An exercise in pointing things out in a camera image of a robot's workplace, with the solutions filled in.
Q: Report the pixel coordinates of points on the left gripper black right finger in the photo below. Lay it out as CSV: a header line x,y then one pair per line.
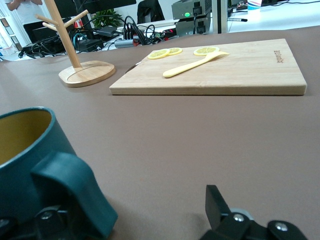
x,y
217,212

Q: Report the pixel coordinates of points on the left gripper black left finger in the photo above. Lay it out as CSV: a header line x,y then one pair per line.
x,y
53,225

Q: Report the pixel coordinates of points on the wooden mug tree rack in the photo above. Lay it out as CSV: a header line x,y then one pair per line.
x,y
85,75

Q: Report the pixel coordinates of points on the white paper cup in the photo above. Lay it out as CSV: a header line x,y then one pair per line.
x,y
253,5

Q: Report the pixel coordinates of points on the brown table mat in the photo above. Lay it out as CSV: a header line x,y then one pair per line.
x,y
175,137

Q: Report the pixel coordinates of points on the bamboo cutting board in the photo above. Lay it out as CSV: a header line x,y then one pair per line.
x,y
237,75

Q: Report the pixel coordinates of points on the yellow plastic fork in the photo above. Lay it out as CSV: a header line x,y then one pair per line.
x,y
185,68

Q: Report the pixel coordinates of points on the yellow lemon slice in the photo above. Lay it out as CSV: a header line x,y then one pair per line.
x,y
176,51
158,54
203,51

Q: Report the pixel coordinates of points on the grey power supply box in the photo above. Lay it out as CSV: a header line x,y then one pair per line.
x,y
185,8
187,26

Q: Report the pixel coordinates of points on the grey usb hub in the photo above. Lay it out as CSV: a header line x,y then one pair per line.
x,y
122,43

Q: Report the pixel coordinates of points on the black equipment case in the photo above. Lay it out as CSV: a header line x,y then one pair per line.
x,y
40,31

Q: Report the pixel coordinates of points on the black power adapter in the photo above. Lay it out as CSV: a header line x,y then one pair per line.
x,y
106,31

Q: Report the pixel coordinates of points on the white desk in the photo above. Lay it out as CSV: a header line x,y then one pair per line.
x,y
287,20

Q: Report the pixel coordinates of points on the green potted plant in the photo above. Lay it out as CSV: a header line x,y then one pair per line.
x,y
107,18

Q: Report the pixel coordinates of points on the person in white shirt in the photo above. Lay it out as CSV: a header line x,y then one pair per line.
x,y
27,12

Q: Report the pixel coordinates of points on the black monitor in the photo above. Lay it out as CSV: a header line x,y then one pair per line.
x,y
112,5

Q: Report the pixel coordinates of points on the aluminium post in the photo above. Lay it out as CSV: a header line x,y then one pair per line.
x,y
216,15

